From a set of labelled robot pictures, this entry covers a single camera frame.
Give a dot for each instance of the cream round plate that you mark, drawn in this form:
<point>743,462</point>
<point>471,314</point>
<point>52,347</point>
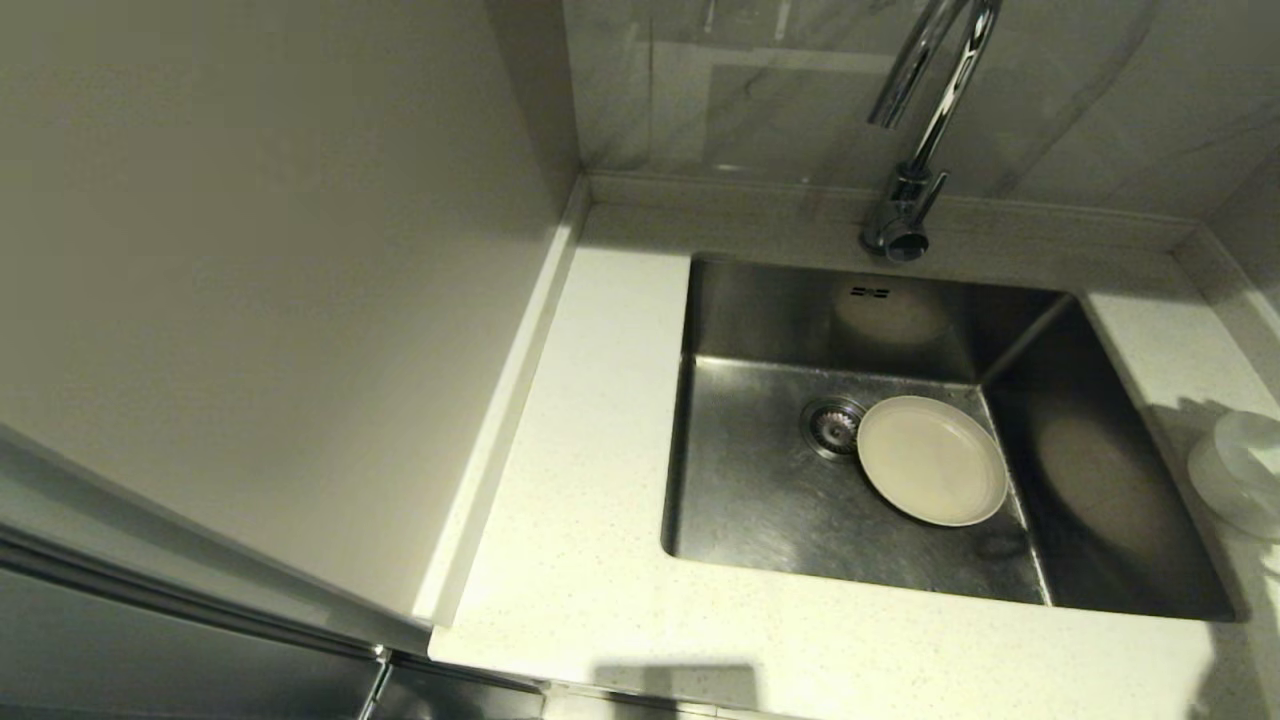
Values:
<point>935,465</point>

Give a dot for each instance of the stainless steel sink basin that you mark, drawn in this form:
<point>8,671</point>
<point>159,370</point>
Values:
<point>780,510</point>

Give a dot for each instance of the round metal drain strainer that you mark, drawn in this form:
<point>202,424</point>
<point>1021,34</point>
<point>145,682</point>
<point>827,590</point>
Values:
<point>828,428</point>

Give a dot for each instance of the chrome gooseneck faucet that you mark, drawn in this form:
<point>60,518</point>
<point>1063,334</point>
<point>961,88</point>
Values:
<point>905,215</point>

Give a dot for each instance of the grey metal cabinet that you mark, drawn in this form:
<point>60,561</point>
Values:
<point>150,640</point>

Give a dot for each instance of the white round bowl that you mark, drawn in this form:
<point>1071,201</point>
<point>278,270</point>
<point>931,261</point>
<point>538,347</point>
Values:
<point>1235,490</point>

